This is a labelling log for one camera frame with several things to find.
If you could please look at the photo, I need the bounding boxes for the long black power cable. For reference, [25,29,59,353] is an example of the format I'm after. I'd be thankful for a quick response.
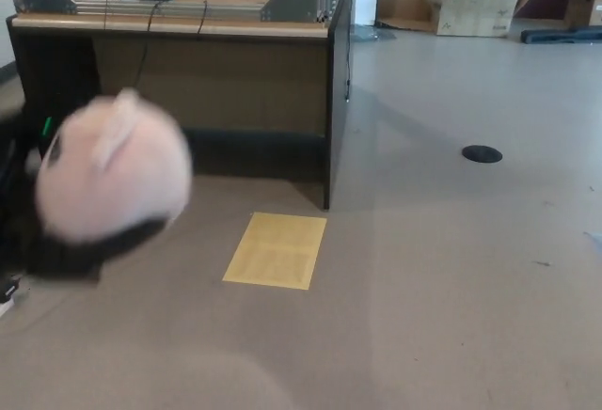
[135,0,164,90]

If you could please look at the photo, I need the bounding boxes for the dark wooden desk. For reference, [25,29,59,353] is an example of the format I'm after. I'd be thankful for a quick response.
[5,0,357,212]

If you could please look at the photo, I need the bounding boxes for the dark blue foam mat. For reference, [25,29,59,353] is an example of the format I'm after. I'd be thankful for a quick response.
[520,25,602,46]

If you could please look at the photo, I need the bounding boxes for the yellow paper sheet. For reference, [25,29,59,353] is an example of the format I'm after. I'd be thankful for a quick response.
[221,212,328,292]

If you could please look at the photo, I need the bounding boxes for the pink plush dumpling with sunglasses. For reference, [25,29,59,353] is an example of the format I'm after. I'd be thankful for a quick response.
[36,87,193,243]

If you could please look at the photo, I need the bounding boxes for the black round floor cover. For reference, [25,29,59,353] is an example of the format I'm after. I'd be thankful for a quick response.
[461,145,503,164]

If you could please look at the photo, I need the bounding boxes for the black power adapter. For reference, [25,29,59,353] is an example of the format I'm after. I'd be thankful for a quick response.
[0,277,23,307]

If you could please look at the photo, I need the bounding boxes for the thin black side cable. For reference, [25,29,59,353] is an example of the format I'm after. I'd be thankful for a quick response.
[344,24,354,103]

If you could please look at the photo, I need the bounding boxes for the open printed cardboard box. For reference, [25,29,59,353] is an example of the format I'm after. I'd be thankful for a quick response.
[420,0,531,38]

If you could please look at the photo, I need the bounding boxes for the small closed cardboard box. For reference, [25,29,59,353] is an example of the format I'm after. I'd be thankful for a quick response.
[563,0,602,30]

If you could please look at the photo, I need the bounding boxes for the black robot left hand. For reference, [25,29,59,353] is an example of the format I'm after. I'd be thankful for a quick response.
[0,111,170,285]

